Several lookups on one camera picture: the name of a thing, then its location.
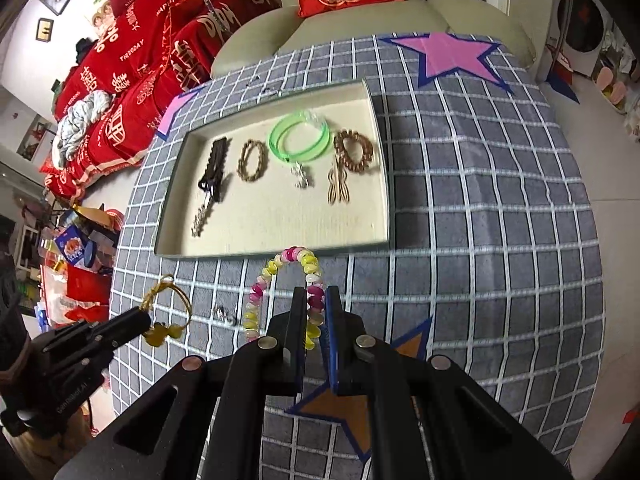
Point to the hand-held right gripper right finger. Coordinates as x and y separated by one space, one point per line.
332 342

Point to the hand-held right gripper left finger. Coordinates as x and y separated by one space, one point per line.
300 332

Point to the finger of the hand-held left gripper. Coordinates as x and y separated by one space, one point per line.
130 322

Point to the beige jewelry tray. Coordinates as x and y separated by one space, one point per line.
280 220

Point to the silver rhinestone hair clip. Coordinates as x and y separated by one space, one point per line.
200 220

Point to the gold hair clip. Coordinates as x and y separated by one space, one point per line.
337 191

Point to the black rectangular hair clip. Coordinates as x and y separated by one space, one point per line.
220 155

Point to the red gift bag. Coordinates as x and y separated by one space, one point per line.
86 286

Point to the small silver earring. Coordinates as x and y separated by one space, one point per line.
225 315

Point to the blue printed box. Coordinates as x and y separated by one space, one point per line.
75 249

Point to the small silver charm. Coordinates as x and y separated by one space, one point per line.
301 177

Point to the green translucent bangle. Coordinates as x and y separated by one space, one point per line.
274 145

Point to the grey checked tablecloth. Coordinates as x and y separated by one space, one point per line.
475 210

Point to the grey white knotted cloth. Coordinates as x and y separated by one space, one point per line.
80 120

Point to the pile of red printed blankets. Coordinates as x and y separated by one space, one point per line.
150 60

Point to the beige sofa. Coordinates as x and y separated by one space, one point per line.
425 10

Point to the pink slipper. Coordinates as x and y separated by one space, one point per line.
607 77

